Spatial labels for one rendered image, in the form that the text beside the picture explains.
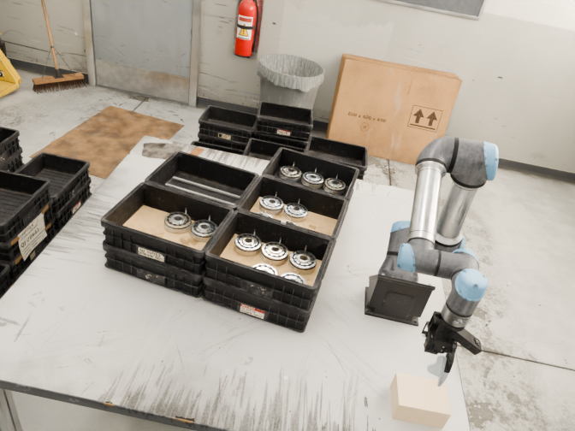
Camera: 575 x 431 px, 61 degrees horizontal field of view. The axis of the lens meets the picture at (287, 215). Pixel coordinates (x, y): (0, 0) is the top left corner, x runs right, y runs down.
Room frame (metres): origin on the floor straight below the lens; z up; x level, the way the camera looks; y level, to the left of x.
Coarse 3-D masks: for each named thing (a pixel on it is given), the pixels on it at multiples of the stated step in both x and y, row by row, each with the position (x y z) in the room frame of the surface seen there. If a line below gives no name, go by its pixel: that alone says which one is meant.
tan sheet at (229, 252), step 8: (232, 240) 1.47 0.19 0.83; (232, 248) 1.43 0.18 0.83; (224, 256) 1.38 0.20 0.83; (232, 256) 1.38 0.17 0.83; (240, 256) 1.39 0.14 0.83; (256, 256) 1.41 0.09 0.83; (288, 256) 1.45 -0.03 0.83; (248, 264) 1.36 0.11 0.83; (256, 264) 1.36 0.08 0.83; (280, 272) 1.35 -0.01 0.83; (288, 272) 1.36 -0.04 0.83; (312, 272) 1.38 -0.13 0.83; (312, 280) 1.33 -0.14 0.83
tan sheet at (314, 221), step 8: (256, 208) 1.72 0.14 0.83; (272, 216) 1.68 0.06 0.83; (280, 216) 1.69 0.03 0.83; (312, 216) 1.74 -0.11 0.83; (320, 216) 1.75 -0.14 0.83; (304, 224) 1.67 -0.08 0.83; (312, 224) 1.68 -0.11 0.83; (320, 224) 1.69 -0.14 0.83; (328, 224) 1.70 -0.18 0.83; (320, 232) 1.64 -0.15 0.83; (328, 232) 1.65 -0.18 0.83
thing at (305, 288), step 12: (252, 216) 1.52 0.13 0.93; (288, 228) 1.49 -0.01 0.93; (216, 240) 1.33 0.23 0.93; (228, 264) 1.23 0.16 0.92; (240, 264) 1.23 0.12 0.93; (324, 264) 1.32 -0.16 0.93; (264, 276) 1.21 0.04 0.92; (276, 276) 1.21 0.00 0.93; (300, 288) 1.19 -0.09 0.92; (312, 288) 1.19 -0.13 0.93
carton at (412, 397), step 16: (400, 384) 1.00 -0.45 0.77; (416, 384) 1.01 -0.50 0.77; (432, 384) 1.02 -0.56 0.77; (400, 400) 0.94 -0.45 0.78; (416, 400) 0.95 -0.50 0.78; (432, 400) 0.96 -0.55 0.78; (400, 416) 0.92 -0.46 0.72; (416, 416) 0.92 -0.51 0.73; (432, 416) 0.92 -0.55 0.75; (448, 416) 0.92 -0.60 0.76
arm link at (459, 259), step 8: (464, 248) 1.13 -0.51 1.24; (448, 256) 1.08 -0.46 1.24; (456, 256) 1.09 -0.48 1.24; (464, 256) 1.09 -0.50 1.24; (472, 256) 1.10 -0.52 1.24; (440, 264) 1.06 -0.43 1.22; (448, 264) 1.06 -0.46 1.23; (456, 264) 1.06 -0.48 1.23; (464, 264) 1.06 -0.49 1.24; (472, 264) 1.06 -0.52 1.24; (440, 272) 1.05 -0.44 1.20; (448, 272) 1.05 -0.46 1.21; (456, 272) 1.04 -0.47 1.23
